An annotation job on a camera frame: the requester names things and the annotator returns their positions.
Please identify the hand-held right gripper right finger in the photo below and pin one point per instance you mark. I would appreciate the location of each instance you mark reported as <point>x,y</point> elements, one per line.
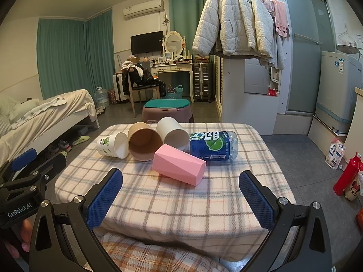
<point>256,202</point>

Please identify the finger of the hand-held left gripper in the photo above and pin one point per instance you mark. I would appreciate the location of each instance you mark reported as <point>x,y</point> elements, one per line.
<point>25,158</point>
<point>54,163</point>

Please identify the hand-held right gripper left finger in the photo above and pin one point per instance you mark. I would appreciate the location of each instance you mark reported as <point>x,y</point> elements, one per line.
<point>104,202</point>

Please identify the pink faceted cup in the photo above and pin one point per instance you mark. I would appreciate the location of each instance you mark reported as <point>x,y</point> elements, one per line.
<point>178,163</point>

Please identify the white cup with green print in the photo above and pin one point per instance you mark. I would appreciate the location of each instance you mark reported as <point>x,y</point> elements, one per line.
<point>109,146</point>

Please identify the brown paper cup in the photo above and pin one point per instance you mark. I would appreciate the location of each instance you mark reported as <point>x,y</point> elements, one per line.
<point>141,144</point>

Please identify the plain white cup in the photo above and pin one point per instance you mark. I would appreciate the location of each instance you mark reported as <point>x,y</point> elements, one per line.
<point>173,132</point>

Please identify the person's left hand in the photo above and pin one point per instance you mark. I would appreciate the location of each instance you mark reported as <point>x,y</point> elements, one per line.
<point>26,231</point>

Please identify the white sneaker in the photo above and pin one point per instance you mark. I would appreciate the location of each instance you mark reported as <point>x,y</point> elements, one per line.
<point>65,146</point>

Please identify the green slipper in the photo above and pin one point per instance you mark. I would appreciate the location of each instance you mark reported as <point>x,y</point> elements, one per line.
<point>80,140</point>

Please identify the bed with beige sheet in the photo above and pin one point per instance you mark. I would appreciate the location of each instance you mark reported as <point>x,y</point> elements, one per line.
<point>56,119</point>

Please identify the patterned white cloth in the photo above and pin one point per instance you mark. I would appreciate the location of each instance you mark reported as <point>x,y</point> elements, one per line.
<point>42,109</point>

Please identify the plaid tablecloth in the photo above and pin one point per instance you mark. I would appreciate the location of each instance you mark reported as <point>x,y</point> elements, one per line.
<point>170,206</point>

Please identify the blue labelled plastic bottle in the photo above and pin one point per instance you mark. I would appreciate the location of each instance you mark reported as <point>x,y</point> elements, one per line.
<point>209,146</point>

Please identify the large water jug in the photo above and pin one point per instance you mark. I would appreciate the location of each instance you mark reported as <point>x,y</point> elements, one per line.
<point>101,97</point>

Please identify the white refill pouch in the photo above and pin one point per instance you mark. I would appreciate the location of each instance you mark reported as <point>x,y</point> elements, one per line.
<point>336,153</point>

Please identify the beige board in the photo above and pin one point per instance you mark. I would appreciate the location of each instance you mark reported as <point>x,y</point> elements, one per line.
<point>323,136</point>

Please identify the red bottle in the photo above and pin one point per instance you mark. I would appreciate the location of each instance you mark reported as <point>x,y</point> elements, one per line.
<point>347,175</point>

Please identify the white wardrobe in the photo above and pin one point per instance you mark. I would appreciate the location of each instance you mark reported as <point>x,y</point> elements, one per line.
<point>246,102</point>

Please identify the wide green curtain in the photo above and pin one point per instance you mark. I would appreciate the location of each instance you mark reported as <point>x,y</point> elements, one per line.
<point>65,56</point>

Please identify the purple stool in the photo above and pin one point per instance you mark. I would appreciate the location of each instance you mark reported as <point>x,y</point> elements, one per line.
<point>167,116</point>

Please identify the green seat cushion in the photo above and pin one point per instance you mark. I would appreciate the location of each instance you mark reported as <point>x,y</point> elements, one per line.
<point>167,103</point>

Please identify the wooden chair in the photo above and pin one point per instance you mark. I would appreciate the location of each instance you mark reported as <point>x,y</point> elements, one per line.
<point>144,88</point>

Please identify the pile of clothes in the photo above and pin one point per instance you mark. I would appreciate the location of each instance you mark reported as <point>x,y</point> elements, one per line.
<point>136,73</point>

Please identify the teal basket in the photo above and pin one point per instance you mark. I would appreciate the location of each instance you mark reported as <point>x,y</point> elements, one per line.
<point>175,93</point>

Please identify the dark grey suitcase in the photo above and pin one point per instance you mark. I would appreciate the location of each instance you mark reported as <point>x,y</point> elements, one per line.
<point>202,82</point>

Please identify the white washing machine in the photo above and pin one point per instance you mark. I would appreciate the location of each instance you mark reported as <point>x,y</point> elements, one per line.
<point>337,90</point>

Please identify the frosted glass door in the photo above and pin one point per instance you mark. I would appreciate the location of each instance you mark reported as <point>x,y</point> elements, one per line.
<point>300,62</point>

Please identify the white dressing table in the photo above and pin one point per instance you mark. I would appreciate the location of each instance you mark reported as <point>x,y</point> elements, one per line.
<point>173,68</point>

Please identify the black television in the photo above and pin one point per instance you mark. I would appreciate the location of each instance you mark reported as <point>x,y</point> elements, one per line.
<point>146,42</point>

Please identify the oval white mirror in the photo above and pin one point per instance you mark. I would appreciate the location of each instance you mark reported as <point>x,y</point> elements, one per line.
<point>173,42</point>

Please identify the white air conditioner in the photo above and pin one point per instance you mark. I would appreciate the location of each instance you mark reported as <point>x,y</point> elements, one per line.
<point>143,8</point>

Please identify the white quilted jacket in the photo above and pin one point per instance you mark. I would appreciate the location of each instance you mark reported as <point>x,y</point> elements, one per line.
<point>232,19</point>

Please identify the pink towel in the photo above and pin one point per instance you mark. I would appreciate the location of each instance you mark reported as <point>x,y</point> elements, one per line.
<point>280,18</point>

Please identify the narrow green curtain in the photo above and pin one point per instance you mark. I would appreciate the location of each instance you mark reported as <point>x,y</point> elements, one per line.
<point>184,14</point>

